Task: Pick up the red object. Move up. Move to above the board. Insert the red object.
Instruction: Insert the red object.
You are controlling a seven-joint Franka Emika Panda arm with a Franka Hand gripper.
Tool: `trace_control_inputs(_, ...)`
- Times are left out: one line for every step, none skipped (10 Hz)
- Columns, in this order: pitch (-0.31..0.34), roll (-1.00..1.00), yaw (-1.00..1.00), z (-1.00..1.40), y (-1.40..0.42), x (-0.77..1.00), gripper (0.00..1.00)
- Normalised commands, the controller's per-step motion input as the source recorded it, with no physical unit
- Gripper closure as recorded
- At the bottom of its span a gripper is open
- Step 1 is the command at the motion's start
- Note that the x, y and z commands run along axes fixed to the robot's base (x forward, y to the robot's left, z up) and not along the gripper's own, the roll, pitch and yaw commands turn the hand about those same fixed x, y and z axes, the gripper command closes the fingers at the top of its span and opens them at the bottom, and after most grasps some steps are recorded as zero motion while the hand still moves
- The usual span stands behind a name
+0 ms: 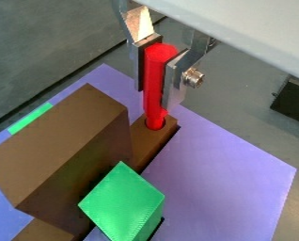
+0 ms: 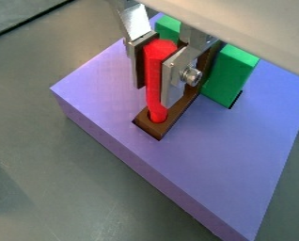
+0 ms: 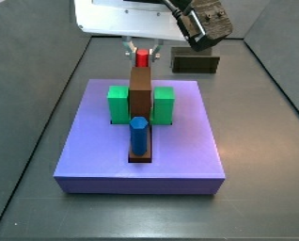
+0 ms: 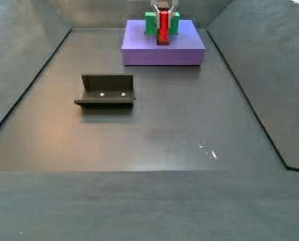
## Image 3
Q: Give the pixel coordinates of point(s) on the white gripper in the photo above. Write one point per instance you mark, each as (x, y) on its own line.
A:
(128, 19)

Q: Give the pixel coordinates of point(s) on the red hexagonal peg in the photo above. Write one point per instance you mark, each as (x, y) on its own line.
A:
(142, 57)

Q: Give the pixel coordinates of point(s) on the purple board base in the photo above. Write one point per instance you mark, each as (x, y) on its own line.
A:
(186, 165)

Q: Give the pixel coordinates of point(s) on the brown L-shaped block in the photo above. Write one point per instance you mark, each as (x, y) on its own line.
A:
(140, 104)

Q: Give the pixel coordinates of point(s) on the dark grey block holder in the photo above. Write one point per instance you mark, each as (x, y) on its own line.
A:
(187, 61)

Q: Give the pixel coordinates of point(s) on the left green block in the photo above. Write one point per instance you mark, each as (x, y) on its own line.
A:
(118, 103)

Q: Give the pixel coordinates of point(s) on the green block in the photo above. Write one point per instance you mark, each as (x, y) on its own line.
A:
(118, 103)
(163, 105)

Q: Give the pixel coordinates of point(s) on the right green block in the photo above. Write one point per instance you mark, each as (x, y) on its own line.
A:
(163, 105)

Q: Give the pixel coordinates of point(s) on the blue hexagonal peg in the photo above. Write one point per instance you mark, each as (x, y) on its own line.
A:
(138, 127)

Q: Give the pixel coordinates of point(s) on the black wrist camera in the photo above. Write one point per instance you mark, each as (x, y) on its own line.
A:
(202, 21)

